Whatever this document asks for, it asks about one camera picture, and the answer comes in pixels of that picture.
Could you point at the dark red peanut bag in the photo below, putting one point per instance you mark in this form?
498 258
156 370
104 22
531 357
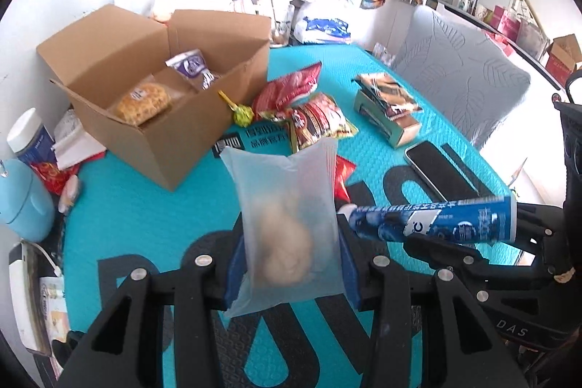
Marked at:
317 118

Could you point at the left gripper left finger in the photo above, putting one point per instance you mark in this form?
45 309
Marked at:
124 345

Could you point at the green box with sachets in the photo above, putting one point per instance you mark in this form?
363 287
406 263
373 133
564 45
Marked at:
389 106

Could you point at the yellow green lollipop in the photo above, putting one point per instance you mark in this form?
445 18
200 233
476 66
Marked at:
243 115

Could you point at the white blue plastic bag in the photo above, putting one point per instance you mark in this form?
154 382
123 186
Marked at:
323 23

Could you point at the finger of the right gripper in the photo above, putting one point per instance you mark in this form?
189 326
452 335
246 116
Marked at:
438 253
533 220

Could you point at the teal bubble mailer mat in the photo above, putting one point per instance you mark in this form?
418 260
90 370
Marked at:
124 221

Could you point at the purple silver snack packet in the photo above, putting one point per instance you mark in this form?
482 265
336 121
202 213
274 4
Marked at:
192 67

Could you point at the white lid blue canister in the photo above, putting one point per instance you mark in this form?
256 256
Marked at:
30 141

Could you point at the translucent bag with bun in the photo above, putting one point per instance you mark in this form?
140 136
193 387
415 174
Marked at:
290 226

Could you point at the grey leaf pattern cushion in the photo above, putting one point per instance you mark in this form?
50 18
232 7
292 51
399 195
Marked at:
461 72

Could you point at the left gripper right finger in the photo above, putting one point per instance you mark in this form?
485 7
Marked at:
460 347

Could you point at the small red candy packet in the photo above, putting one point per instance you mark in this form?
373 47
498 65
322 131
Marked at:
343 170

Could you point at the brown cardboard box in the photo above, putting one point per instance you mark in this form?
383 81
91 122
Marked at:
101 56

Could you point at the light blue round gadget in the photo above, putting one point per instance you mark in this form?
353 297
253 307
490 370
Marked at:
26 206

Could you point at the black smartphone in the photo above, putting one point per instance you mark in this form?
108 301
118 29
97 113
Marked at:
438 172

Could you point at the bread in clear packet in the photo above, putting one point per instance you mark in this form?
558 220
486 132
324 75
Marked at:
145 101

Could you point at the red snack bag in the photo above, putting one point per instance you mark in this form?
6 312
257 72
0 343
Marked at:
282 92

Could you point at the blue tube snack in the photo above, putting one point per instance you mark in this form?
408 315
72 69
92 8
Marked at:
485 220

